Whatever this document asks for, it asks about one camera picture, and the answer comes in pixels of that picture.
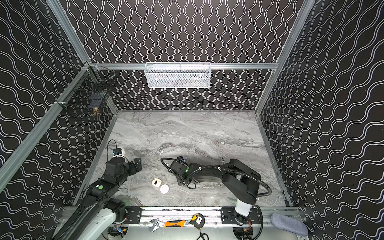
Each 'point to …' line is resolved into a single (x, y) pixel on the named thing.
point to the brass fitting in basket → (95, 110)
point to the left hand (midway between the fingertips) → (137, 161)
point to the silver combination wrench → (222, 161)
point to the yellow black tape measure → (198, 220)
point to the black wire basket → (85, 96)
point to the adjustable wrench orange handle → (154, 224)
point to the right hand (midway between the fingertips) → (185, 178)
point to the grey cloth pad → (289, 224)
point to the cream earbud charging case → (156, 182)
